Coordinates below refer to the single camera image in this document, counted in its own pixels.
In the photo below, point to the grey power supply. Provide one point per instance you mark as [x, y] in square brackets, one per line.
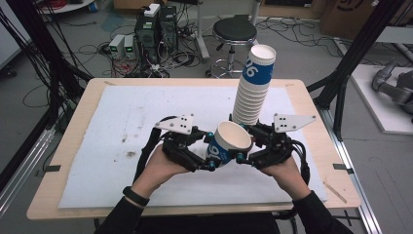
[116, 47]
[130, 48]

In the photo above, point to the person's right hand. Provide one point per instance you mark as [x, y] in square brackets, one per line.
[285, 177]

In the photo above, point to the white foam mat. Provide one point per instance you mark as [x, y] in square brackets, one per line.
[107, 182]

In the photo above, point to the black computer tower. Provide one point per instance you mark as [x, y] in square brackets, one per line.
[147, 39]
[168, 29]

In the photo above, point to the black round stool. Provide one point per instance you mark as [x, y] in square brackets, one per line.
[234, 31]

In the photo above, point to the stack of paper cups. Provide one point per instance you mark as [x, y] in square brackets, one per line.
[251, 94]

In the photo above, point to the blue white single paper cup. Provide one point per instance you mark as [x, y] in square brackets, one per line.
[227, 143]

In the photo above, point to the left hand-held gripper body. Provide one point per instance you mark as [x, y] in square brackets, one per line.
[178, 146]

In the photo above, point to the white platform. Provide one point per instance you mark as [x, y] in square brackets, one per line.
[373, 107]

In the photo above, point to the white round table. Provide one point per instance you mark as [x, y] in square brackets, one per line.
[69, 7]

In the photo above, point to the black tape piece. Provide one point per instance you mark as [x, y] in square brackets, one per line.
[342, 168]
[52, 168]

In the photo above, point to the wooden table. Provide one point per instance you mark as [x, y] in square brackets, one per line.
[69, 162]

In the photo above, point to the black wristband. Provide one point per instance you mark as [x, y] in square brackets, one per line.
[135, 196]

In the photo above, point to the aluminium rail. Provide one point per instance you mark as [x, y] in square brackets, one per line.
[363, 201]
[22, 172]

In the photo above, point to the white box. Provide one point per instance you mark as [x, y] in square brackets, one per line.
[152, 9]

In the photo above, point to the black frame post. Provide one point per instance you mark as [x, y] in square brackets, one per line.
[360, 45]

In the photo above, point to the cardboard box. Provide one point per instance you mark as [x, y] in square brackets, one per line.
[357, 16]

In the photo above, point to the thin wooden stick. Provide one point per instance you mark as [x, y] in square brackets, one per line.
[335, 192]

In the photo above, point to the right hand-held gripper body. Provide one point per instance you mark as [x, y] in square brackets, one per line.
[272, 149]

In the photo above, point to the person's left hand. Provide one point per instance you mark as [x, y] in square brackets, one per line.
[159, 172]

